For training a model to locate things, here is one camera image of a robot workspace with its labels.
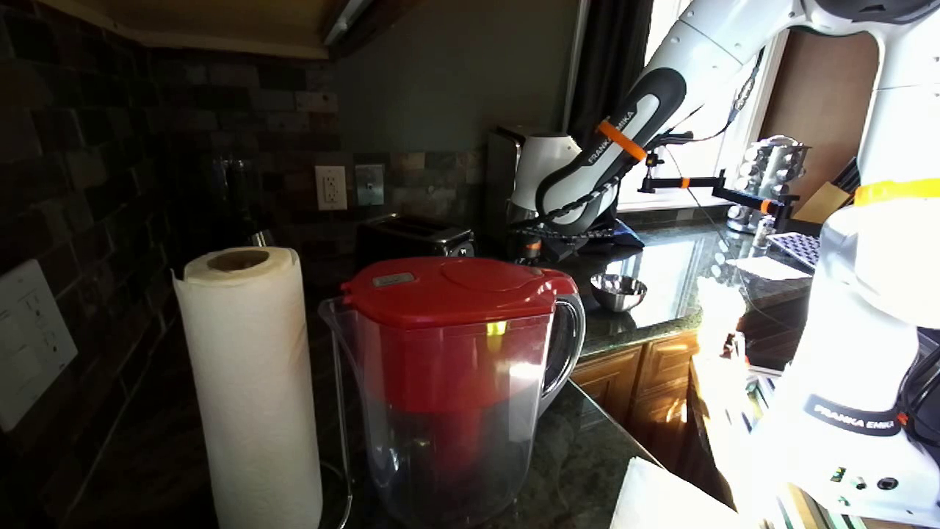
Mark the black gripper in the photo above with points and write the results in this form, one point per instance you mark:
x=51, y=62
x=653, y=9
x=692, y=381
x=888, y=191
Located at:
x=576, y=246

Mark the black robot base connector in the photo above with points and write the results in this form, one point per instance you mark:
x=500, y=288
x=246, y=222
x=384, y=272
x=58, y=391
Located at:
x=923, y=399

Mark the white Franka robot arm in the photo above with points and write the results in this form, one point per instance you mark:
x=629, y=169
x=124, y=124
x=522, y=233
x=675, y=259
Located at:
x=861, y=324

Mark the black coffee maker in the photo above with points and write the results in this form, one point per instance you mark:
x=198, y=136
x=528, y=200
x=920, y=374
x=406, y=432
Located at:
x=503, y=191

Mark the wooden lower cabinet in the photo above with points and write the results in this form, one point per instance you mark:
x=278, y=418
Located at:
x=637, y=391

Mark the wooden cabinet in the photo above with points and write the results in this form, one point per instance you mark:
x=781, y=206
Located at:
x=637, y=391
x=224, y=25

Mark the black chrome toaster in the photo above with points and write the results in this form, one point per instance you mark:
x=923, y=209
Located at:
x=412, y=239

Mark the red lid water pitcher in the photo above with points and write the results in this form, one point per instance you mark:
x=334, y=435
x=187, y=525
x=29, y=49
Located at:
x=452, y=372

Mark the dark curtain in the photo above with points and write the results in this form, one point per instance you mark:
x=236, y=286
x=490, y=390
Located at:
x=607, y=59

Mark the striped blue cloth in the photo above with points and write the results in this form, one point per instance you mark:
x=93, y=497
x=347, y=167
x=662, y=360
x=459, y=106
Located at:
x=794, y=252

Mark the wooden knife block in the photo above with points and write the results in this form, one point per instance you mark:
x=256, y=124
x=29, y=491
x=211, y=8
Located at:
x=825, y=205

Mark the white paper sheet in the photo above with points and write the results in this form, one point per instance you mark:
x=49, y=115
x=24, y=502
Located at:
x=666, y=502

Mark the yellow tape band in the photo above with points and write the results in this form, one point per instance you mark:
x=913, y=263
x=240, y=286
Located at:
x=901, y=190

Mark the white paper towel roll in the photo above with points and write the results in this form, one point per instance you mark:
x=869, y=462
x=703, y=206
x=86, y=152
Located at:
x=252, y=391

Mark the wooden upper cabinet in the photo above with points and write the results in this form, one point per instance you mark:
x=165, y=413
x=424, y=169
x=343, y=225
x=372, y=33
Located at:
x=224, y=25

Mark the small wall outlet plate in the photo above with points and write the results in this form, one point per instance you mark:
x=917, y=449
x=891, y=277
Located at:
x=372, y=183

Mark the white wall outlet plate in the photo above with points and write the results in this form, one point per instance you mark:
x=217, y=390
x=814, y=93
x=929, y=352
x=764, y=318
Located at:
x=330, y=186

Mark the white wall switch plate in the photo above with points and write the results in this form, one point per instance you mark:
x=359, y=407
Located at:
x=30, y=341

